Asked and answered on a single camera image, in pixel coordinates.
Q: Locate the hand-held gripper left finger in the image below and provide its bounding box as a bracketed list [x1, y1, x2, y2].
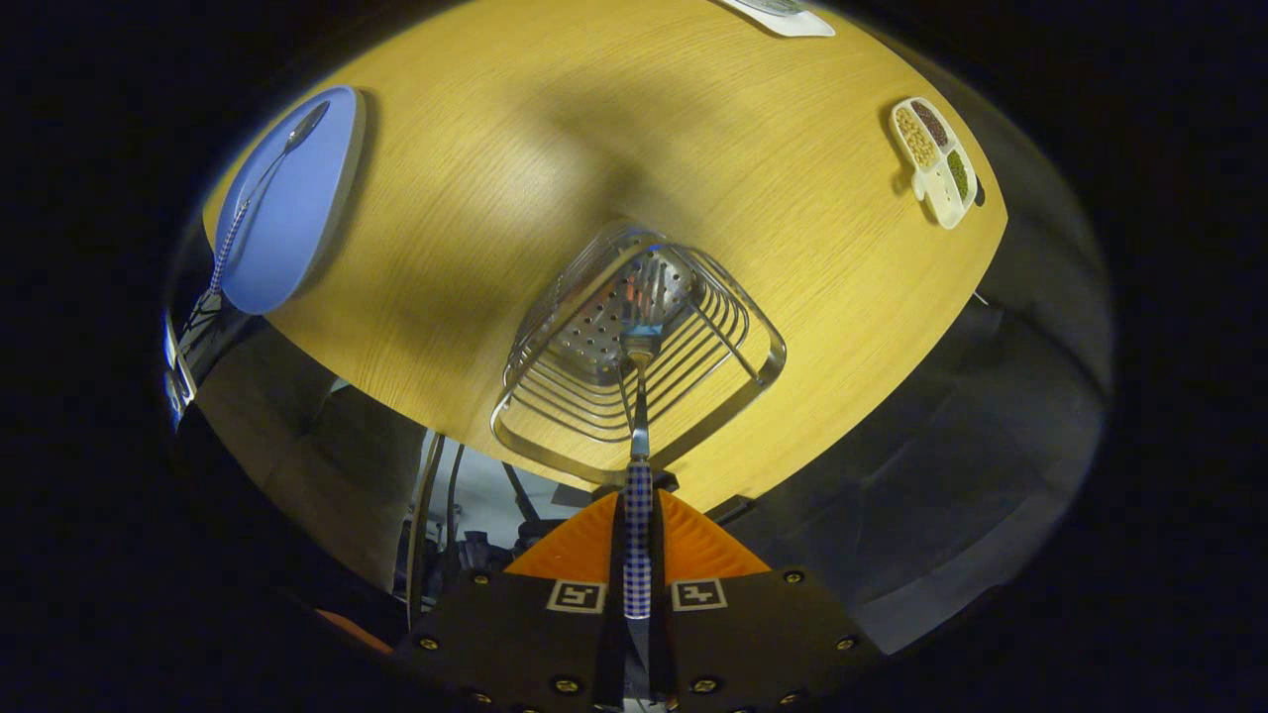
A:
[396, 492, 627, 713]

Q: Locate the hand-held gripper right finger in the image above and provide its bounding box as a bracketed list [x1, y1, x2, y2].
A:
[652, 490, 883, 713]

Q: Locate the fork with checked blue handle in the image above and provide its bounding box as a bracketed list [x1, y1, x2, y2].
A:
[619, 253, 667, 621]

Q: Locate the spoon with checked blue handle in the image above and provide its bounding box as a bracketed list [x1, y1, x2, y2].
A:
[206, 99, 332, 298]

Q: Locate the metal table leg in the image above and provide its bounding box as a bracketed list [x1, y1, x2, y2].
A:
[406, 431, 467, 625]

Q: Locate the white power strip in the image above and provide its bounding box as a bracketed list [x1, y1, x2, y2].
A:
[163, 317, 196, 427]

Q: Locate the blue round plate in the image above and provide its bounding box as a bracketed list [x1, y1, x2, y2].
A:
[215, 85, 366, 316]

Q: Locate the white divided condiment dish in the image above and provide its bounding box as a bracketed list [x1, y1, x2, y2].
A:
[889, 96, 982, 231]

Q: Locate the white square coaster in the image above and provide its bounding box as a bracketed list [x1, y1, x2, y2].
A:
[718, 0, 836, 39]

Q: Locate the metal wire basket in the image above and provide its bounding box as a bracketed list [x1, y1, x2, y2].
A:
[490, 220, 789, 486]

